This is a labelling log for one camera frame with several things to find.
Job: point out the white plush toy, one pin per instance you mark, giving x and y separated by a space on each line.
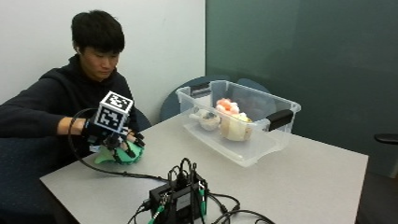
207 119

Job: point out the person in black hoodie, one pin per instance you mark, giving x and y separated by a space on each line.
53 90

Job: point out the clear plastic storage bin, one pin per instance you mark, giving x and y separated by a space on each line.
265 146

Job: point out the pink plush toy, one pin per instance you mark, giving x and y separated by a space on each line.
228 105

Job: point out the green soft toy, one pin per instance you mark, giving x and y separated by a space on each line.
104 158

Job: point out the white marker cube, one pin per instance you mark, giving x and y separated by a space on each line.
112 112

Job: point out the cream plush toy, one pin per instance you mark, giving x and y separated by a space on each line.
234 129

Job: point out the black electronics box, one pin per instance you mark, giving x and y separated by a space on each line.
183 202

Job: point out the blue round-backed chair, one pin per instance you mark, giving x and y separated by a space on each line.
172 104

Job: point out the black chair armrest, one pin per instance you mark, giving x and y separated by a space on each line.
388 138

